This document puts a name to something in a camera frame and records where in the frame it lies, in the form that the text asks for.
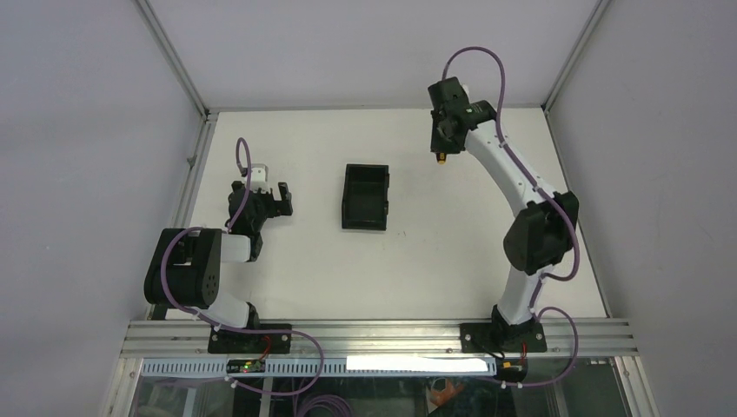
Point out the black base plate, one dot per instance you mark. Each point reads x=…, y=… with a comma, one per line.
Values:
x=276, y=341
x=496, y=337

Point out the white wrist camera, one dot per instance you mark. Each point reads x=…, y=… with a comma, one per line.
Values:
x=259, y=179
x=466, y=90

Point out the black plastic bin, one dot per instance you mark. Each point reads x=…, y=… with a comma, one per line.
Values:
x=365, y=197

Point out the orange object under table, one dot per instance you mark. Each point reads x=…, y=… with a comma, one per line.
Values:
x=442, y=390

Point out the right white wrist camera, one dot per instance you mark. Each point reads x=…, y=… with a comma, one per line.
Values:
x=466, y=90

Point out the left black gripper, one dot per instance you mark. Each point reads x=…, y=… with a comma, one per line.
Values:
x=276, y=207

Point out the aluminium frame rail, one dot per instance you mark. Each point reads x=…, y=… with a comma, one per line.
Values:
x=598, y=337

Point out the white slotted cable duct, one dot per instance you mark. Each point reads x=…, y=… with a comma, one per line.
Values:
x=350, y=366

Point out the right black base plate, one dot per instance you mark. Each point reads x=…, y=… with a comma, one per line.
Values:
x=496, y=337

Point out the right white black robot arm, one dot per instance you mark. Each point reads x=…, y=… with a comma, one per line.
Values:
x=543, y=230

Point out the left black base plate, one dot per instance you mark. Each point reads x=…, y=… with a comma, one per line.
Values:
x=276, y=341

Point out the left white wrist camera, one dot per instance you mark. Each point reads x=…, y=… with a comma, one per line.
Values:
x=259, y=179

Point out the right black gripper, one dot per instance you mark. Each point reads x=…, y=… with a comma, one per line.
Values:
x=438, y=146

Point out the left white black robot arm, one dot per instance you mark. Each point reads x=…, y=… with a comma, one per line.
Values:
x=184, y=272

